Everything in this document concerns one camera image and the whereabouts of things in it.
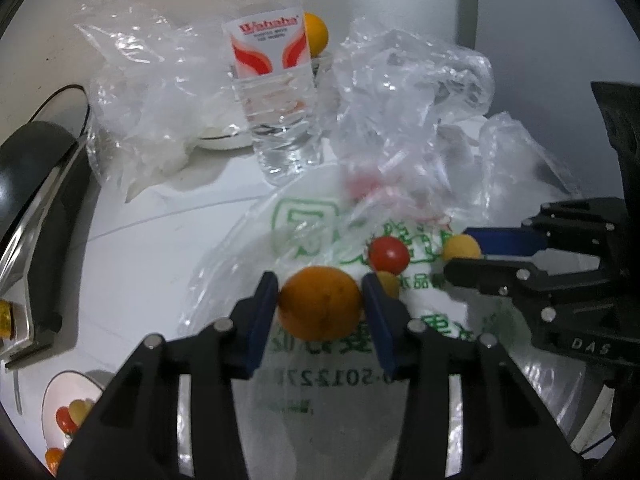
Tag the cherry tomato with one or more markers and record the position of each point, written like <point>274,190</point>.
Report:
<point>389,255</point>
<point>65,419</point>

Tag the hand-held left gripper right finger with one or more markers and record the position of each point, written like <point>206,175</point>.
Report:
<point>380,320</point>

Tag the clear plastic water bottle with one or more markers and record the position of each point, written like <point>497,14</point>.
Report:
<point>270,85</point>

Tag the white round plate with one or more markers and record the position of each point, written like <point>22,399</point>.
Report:
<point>65,390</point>

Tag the orange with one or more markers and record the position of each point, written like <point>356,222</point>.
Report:
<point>317,35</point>
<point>320,305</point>
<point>54,460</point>

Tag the silver induction cooker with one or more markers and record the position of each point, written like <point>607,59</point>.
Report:
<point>50,240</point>

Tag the crumpled clear plastic bag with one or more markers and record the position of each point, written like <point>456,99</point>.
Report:
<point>400,100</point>

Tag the small yellow fruit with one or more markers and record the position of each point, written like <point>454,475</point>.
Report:
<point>389,282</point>
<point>460,248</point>
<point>82,410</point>

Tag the white green-printed plastic bag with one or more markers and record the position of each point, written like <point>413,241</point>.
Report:
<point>300,410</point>

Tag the white bowl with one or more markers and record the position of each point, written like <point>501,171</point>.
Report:
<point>225,141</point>

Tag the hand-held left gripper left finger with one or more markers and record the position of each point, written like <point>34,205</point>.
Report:
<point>260,320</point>

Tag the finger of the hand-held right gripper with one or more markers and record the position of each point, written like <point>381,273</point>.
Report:
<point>500,242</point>
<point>485,275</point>

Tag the gold round knob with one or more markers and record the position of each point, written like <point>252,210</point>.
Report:
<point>5,317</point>

